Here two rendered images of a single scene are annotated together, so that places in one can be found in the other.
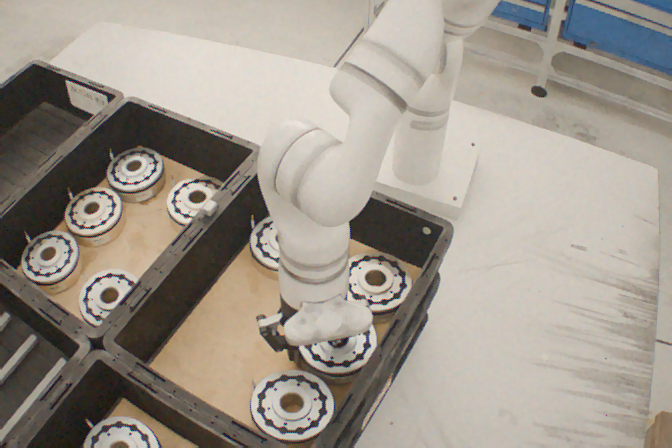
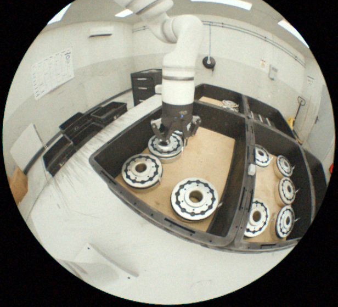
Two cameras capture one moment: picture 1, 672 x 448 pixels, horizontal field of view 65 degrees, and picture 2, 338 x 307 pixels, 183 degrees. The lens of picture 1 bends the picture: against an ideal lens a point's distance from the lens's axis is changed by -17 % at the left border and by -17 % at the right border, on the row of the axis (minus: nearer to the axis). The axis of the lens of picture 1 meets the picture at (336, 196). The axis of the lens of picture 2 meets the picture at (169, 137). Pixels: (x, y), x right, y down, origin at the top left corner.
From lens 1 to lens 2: 81 cm
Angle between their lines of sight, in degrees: 95
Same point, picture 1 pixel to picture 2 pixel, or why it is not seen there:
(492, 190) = (74, 248)
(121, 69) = not seen: outside the picture
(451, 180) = (87, 257)
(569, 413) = not seen: hidden behind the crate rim
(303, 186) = not seen: hidden behind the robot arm
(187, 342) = (226, 151)
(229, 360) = (208, 146)
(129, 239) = (269, 191)
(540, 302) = (79, 192)
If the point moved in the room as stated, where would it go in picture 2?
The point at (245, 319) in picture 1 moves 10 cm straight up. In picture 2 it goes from (207, 162) to (216, 135)
